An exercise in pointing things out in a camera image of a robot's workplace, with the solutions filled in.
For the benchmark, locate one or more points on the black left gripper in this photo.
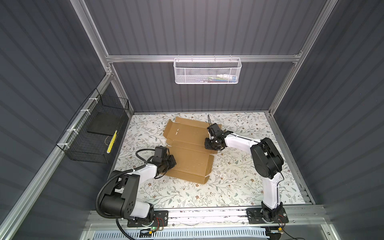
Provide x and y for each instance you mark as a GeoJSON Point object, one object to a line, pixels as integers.
{"type": "Point", "coordinates": [171, 161]}

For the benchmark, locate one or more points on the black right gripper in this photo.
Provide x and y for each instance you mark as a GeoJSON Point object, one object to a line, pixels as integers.
{"type": "Point", "coordinates": [207, 140]}

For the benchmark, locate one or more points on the brown cardboard box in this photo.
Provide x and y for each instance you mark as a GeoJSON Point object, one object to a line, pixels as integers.
{"type": "Point", "coordinates": [185, 139]}

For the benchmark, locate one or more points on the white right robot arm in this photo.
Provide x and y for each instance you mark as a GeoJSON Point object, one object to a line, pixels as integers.
{"type": "Point", "coordinates": [267, 160]}

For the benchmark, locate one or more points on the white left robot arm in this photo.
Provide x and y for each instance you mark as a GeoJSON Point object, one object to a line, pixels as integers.
{"type": "Point", "coordinates": [117, 199]}

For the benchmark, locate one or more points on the yellow marker pen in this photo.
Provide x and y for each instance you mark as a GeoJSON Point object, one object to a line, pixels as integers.
{"type": "Point", "coordinates": [112, 142]}

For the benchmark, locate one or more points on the items in white basket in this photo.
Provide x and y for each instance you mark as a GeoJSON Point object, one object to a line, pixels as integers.
{"type": "Point", "coordinates": [225, 78]}

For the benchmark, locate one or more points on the black foam pad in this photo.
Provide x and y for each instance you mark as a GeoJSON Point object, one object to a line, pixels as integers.
{"type": "Point", "coordinates": [105, 124]}

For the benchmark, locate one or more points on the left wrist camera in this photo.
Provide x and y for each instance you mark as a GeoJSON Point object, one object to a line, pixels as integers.
{"type": "Point", "coordinates": [159, 155]}

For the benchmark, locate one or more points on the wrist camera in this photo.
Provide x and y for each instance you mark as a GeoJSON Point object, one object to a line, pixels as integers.
{"type": "Point", "coordinates": [159, 155]}
{"type": "Point", "coordinates": [216, 132]}

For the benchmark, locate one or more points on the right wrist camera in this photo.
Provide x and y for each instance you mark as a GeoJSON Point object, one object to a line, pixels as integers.
{"type": "Point", "coordinates": [216, 132]}

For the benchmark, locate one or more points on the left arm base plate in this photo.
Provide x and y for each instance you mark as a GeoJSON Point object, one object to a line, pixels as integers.
{"type": "Point", "coordinates": [155, 218]}

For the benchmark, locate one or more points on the white wire mesh basket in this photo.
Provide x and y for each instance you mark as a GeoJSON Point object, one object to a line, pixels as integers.
{"type": "Point", "coordinates": [188, 71]}

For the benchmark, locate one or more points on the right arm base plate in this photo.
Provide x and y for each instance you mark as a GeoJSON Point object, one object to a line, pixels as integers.
{"type": "Point", "coordinates": [267, 216]}

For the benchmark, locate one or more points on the black wire mesh basket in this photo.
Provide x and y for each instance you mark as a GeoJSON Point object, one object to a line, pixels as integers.
{"type": "Point", "coordinates": [79, 145]}

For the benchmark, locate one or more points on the white perforated front rail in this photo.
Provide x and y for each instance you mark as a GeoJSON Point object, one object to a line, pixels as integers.
{"type": "Point", "coordinates": [202, 233]}

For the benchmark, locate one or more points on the aluminium enclosure frame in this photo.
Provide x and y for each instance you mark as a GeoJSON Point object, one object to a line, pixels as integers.
{"type": "Point", "coordinates": [162, 56]}

